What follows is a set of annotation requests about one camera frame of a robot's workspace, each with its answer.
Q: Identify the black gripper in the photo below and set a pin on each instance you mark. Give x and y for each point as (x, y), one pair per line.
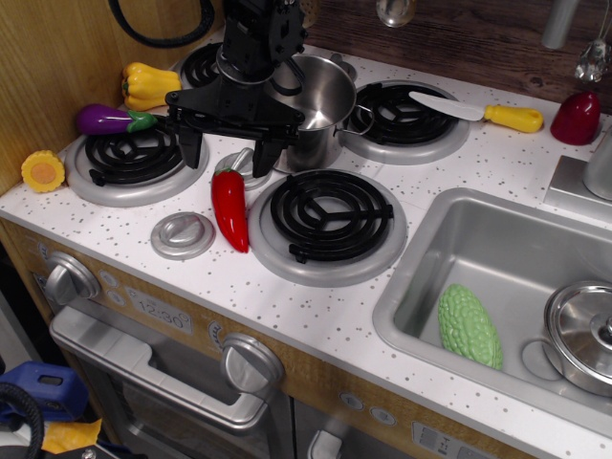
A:
(227, 108)

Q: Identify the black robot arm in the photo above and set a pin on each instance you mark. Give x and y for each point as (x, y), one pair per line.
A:
(259, 36)

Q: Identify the red toy chili pepper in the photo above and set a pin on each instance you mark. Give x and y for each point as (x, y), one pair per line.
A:
(229, 204)

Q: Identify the yellow toy bell pepper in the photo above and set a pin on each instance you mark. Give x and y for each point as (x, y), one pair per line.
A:
(145, 87)

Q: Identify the stainless steel pot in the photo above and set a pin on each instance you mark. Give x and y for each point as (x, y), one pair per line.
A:
(325, 94)

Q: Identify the red toy pepper half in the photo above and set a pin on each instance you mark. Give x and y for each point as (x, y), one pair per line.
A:
(577, 120)

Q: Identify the steel pot with lid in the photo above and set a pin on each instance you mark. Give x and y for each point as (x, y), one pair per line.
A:
(577, 320)

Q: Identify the grey stovetop knob middle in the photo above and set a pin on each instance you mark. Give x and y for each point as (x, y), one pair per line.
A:
(242, 163)

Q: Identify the grey stovetop knob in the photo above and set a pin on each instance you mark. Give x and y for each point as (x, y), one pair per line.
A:
(345, 66)
(182, 236)
(242, 163)

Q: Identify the back left stove burner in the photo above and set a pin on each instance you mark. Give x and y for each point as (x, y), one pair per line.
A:
(199, 68)

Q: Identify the stove burner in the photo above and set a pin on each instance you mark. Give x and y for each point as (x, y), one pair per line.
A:
(130, 170)
(199, 68)
(327, 228)
(387, 126)

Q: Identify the front left stove burner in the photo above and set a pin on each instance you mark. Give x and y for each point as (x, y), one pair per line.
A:
(130, 170)

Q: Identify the grey stovetop knob front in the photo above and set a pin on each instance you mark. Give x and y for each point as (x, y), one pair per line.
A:
(182, 236)

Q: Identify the front right stove burner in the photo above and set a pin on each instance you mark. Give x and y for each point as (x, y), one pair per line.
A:
(327, 228)

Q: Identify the purple toy eggplant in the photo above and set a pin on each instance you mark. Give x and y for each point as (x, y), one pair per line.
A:
(99, 119)

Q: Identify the grey stovetop knob back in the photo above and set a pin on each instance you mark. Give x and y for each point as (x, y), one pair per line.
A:
(345, 66)

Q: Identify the back right stove burner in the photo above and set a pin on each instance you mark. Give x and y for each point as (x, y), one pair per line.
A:
(387, 126)

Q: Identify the digital clock display sticker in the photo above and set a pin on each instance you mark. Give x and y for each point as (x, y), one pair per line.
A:
(165, 313)

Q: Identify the yellow toy corn piece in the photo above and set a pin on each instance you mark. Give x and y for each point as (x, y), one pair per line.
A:
(43, 171)

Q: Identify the left grey oven knob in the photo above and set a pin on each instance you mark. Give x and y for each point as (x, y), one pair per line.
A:
(69, 279)

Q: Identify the grey oven knob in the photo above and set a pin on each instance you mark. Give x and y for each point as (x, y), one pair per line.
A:
(248, 365)
(69, 279)

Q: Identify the hanging metal spoon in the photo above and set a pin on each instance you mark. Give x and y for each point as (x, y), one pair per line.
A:
(396, 13)

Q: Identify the right grey oven knob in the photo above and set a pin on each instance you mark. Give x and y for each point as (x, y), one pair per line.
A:
(248, 365)

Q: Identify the blue device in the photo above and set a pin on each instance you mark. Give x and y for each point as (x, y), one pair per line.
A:
(57, 390)

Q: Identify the green toy bitter gourd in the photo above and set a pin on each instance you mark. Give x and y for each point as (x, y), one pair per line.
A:
(466, 328)

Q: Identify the grey sink basin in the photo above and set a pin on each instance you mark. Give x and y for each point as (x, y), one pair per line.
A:
(513, 258)

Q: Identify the yellow cloth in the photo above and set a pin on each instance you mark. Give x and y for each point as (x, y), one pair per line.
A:
(61, 437)

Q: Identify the grey toy faucet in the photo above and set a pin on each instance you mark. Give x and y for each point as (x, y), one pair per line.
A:
(584, 187)

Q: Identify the hanging metal utensil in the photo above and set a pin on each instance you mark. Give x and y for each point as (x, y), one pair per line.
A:
(595, 58)

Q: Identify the grey oven door handle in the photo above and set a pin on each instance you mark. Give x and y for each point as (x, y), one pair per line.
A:
(128, 358)

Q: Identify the yellow handled toy knife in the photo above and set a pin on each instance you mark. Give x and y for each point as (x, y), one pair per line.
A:
(521, 119)

